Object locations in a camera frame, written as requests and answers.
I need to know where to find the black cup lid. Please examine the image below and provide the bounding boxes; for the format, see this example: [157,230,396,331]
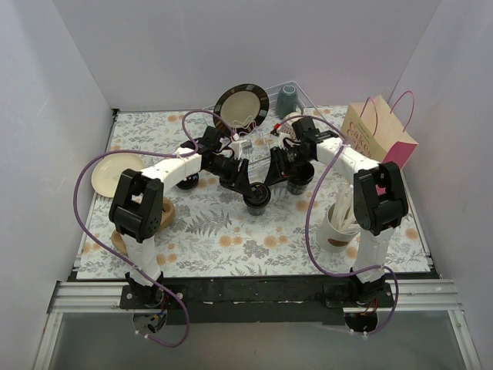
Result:
[243,182,271,207]

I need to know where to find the dark translucent takeout cup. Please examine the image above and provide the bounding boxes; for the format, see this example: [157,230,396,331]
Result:
[247,205,266,216]

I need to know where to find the black plastic lid stack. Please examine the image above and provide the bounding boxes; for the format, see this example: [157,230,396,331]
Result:
[176,173,200,190]

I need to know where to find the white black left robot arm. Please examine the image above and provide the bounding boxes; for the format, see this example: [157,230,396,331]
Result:
[109,126,263,308]

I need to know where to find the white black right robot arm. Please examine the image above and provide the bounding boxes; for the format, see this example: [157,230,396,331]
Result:
[265,115,408,307]

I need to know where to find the patterned ceramic bowl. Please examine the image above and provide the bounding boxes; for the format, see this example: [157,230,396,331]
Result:
[279,112,302,140]

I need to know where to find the floral tablecloth mat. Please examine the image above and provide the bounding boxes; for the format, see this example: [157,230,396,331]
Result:
[76,111,433,280]

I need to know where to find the grey green mug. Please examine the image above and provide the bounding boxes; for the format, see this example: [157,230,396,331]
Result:
[275,84,302,118]

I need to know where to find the dark rimmed plate in rack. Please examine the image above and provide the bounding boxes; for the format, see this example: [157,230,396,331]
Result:
[213,84,270,134]

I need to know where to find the brown cardboard cup carrier stack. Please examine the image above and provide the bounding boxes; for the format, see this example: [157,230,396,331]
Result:
[110,198,176,255]

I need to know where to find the white cup with stirrers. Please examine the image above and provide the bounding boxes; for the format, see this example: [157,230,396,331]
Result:
[316,185,361,253]

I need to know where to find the cream plate on table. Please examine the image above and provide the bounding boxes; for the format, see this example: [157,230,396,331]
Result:
[91,153,145,198]

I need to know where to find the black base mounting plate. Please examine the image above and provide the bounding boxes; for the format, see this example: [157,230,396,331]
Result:
[119,275,394,325]

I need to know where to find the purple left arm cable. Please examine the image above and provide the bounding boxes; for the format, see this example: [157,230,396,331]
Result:
[73,110,247,348]

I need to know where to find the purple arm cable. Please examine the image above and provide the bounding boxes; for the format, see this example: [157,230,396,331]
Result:
[273,115,400,336]
[73,110,247,348]

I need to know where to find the white wire dish rack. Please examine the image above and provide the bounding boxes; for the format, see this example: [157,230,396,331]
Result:
[203,81,330,182]

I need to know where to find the paper bag pink handles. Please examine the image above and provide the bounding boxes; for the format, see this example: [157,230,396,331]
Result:
[341,96,418,169]

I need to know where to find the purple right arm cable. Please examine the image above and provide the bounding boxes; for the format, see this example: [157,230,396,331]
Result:
[273,115,400,336]

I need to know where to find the aluminium frame rail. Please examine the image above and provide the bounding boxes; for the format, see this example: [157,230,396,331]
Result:
[35,276,481,369]

